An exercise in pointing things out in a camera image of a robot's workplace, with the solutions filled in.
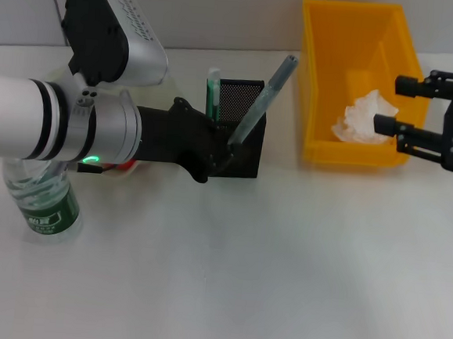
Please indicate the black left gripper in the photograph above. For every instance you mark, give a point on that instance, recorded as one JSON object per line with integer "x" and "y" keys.
{"x": 174, "y": 138}

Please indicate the white paper ball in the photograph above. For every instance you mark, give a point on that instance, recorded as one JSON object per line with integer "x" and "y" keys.
{"x": 360, "y": 113}

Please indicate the green white utility knife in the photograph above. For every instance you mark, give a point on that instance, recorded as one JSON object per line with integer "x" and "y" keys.
{"x": 212, "y": 97}

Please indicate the grey glitter pen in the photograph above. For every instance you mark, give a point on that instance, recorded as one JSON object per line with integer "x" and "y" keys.
{"x": 263, "y": 101}

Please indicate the red orange fruit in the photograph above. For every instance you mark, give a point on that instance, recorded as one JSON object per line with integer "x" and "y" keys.
{"x": 126, "y": 165}

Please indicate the clear green label water bottle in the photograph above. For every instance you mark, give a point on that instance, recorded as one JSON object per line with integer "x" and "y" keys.
{"x": 50, "y": 210}

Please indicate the black mesh pen holder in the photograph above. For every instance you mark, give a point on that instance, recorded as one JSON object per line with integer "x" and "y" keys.
{"x": 251, "y": 159}

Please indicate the translucent green fruit plate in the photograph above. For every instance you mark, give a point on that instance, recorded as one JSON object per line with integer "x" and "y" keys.
{"x": 132, "y": 172}

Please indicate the yellow plastic bin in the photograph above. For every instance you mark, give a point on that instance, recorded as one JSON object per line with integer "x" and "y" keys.
{"x": 339, "y": 37}

